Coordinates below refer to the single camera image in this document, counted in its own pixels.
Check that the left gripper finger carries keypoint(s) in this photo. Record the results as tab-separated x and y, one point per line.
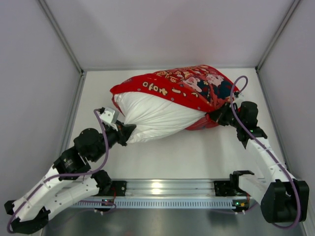
125	128
123	138

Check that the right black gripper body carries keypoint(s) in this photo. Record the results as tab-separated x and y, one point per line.
222	117

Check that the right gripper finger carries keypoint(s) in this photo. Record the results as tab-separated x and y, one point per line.
211	117
222	112

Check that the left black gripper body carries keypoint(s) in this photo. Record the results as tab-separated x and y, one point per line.
123	134

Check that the white pillow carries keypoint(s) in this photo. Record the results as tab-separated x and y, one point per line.
154	117

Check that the red printed pillowcase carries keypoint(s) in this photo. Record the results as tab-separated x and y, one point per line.
201	88

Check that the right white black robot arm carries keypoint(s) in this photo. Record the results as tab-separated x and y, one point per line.
282	198

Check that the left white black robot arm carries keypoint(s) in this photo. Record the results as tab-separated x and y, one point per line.
69	180

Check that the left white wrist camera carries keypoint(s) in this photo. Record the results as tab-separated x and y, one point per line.
109	117

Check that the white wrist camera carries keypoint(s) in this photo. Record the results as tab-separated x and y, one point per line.
238	98
109	117

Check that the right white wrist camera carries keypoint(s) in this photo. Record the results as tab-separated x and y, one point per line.
238	98

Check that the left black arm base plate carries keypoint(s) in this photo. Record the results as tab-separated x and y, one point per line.
117	189

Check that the left aluminium frame post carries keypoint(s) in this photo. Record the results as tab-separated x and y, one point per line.
61	36

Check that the aluminium frame post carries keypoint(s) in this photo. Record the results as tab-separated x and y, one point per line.
61	36
277	34

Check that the slotted grey cable duct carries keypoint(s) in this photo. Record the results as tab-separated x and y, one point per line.
181	203

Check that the aluminium mounting rail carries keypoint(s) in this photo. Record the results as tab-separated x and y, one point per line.
163	188

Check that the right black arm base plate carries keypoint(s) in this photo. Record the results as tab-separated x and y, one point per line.
224	188

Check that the right aluminium frame post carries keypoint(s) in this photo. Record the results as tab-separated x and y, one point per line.
277	34

